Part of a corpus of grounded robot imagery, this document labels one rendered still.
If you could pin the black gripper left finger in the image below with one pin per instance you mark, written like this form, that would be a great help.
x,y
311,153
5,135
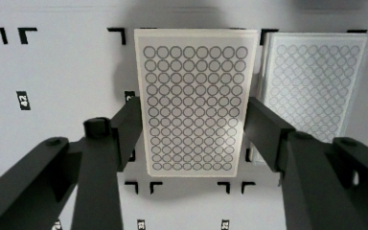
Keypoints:
x,y
29,202

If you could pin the clear plastic lid with yellow tape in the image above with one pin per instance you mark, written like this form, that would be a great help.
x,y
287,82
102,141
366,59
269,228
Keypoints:
x,y
311,80

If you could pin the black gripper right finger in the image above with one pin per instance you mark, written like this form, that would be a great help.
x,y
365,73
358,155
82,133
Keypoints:
x,y
313,174

